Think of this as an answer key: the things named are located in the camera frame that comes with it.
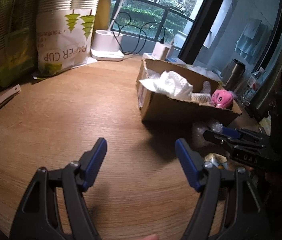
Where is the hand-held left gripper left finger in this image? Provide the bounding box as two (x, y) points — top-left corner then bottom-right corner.
(10, 137), (107, 240)

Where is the pink plush toy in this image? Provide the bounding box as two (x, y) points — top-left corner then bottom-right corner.
(211, 89), (234, 109)

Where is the clear water bottle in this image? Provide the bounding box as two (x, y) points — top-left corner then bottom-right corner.
(241, 67), (266, 100)

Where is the black cable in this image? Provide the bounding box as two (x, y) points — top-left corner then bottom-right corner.
(111, 12), (166, 55)

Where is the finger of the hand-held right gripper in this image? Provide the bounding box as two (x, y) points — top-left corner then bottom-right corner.
(222, 127), (266, 147)
(203, 130), (234, 153)

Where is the white paper cup pack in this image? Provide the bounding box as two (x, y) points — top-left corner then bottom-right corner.
(36, 0), (104, 77)

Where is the clear bubble wrap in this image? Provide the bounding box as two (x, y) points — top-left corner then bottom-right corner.
(191, 120), (225, 152)

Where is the cardboard box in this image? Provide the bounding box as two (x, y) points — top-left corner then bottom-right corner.
(136, 58), (243, 128)

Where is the white desk lamp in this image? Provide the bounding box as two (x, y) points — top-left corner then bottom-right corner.
(90, 0), (174, 62)

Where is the hanging blue towel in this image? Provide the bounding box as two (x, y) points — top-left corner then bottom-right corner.
(234, 17), (274, 65)

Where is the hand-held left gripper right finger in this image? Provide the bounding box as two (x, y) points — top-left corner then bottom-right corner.
(175, 137), (274, 240)

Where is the black balcony railing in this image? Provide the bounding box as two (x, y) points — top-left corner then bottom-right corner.
(111, 0), (196, 43)

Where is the green paper cup pack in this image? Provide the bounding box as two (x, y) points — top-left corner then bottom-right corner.
(0, 0), (42, 88)

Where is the small yellow-green carton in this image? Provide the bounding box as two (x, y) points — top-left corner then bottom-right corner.
(204, 153), (229, 170)

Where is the black door frame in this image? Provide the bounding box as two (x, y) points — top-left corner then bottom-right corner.
(178, 0), (231, 63)

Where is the white paper towel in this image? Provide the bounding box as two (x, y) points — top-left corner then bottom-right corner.
(139, 70), (194, 102)

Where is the steel thermos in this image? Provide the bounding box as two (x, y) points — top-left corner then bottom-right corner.
(222, 59), (246, 90)

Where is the white plastic knife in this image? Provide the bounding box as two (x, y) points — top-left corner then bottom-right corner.
(0, 84), (22, 118)

